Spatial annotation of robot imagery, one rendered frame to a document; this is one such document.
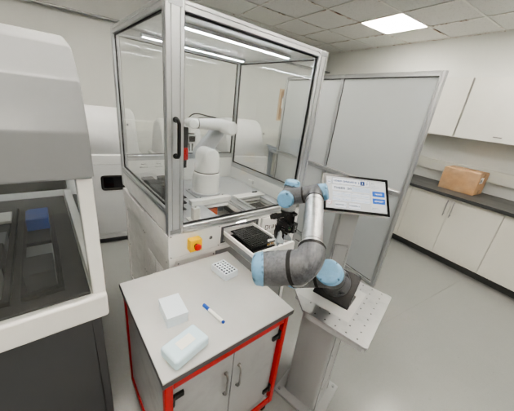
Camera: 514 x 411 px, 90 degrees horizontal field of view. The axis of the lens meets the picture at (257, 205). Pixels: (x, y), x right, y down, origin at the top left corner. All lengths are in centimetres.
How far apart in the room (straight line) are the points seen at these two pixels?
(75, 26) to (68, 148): 371
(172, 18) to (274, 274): 105
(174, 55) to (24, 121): 62
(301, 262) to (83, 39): 419
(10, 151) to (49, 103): 16
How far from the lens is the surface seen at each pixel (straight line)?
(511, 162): 447
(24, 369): 142
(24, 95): 95
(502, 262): 391
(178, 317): 117
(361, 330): 135
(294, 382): 187
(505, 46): 472
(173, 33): 128
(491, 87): 425
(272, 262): 84
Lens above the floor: 163
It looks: 21 degrees down
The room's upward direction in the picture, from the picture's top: 7 degrees clockwise
